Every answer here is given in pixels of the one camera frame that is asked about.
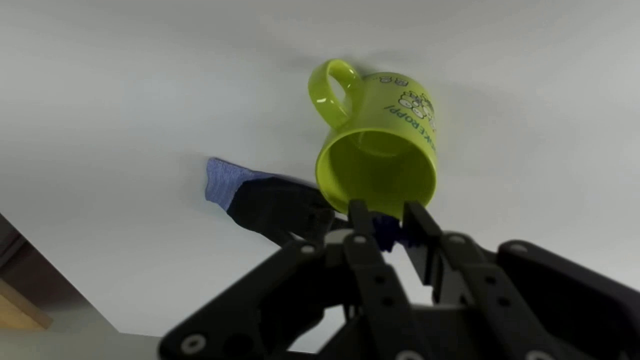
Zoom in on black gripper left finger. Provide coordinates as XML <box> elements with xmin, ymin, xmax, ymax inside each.
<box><xmin>157</xmin><ymin>199</ymin><xmax>428</xmax><ymax>360</ymax></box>

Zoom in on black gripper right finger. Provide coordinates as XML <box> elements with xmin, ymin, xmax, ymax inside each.
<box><xmin>402</xmin><ymin>200</ymin><xmax>640</xmax><ymax>360</ymax></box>

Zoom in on white marker pen blue cap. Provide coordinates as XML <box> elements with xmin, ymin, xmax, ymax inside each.
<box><xmin>370</xmin><ymin>210</ymin><xmax>405</xmax><ymax>255</ymax></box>

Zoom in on lime green printed mug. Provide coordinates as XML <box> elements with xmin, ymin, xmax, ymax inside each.
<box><xmin>305</xmin><ymin>57</ymin><xmax>440</xmax><ymax>223</ymax></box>

